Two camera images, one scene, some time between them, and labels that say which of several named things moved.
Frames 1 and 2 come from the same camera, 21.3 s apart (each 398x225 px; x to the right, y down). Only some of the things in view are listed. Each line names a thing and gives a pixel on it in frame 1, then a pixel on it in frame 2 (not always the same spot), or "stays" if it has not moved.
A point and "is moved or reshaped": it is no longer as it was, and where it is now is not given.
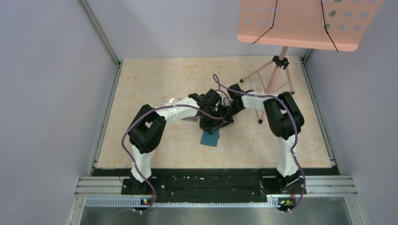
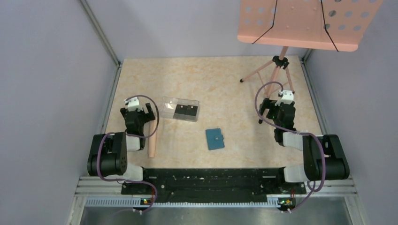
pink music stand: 322,25 stays
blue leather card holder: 209,139 is moved or reshaped
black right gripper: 226,120 -> 268,104
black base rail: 176,184 stays
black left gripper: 208,127 -> 150,116
